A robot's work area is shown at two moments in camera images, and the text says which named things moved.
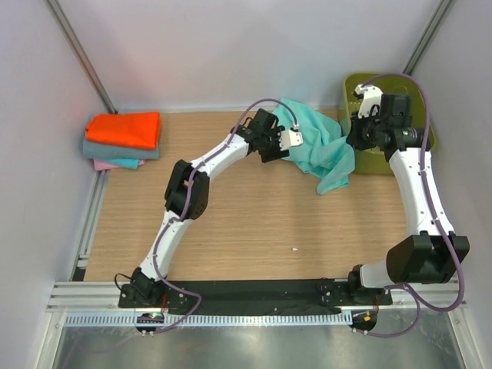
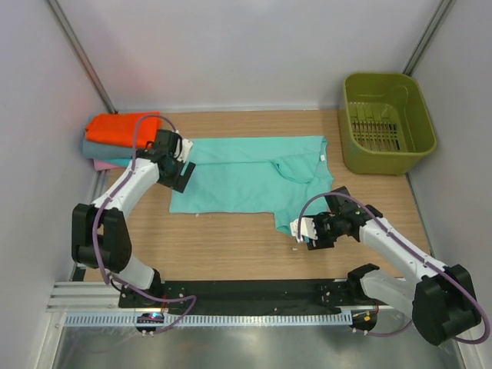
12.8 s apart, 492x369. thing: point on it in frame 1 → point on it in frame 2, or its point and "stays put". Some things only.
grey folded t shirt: x=98 y=150 stays put
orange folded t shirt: x=136 y=130 stays put
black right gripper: x=356 y=135 → x=320 y=236
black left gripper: x=275 y=144 → x=181 y=176
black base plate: x=253 y=297 stays put
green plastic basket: x=373 y=161 stays put
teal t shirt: x=324 y=153 → x=268 y=174
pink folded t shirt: x=104 y=164 stays put
